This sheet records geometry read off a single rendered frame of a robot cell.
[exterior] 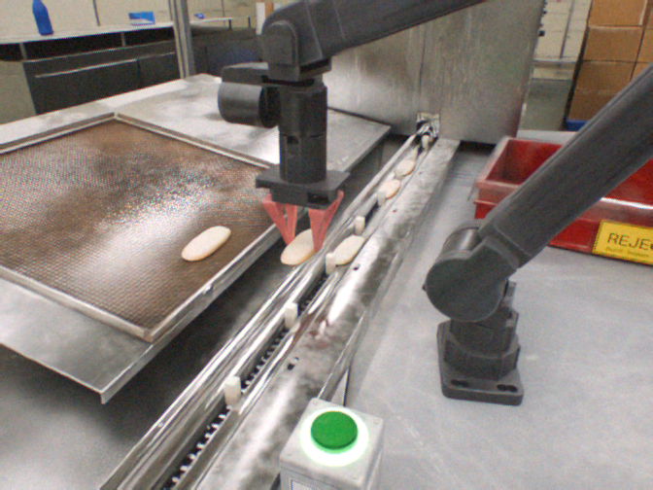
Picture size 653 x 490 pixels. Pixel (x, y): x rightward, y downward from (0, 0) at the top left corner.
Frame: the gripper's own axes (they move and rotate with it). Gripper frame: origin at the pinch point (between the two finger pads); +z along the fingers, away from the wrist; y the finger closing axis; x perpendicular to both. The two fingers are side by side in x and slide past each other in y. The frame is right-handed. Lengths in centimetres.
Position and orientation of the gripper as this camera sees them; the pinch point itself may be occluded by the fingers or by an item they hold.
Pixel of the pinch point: (303, 241)
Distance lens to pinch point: 63.3
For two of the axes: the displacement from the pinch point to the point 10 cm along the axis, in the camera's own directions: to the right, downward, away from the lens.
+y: -9.3, -1.8, 3.3
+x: -3.7, 4.3, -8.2
